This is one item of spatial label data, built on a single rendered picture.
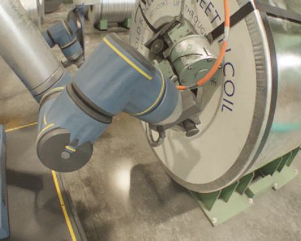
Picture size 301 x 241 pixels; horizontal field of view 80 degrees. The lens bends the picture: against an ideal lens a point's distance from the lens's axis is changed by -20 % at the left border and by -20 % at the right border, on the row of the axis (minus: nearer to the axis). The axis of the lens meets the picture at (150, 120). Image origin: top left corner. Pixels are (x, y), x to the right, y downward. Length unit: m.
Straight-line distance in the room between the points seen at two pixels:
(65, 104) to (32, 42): 0.18
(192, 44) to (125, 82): 0.36
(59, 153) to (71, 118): 0.07
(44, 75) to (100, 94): 0.19
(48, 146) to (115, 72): 0.17
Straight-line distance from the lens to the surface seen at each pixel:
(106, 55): 0.33
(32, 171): 1.20
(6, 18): 0.47
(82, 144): 0.38
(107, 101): 0.34
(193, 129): 0.62
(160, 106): 0.41
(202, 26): 0.82
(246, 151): 0.72
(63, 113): 0.36
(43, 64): 0.48
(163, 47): 0.80
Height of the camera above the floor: 1.18
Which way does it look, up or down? 35 degrees down
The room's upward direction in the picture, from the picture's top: 5 degrees clockwise
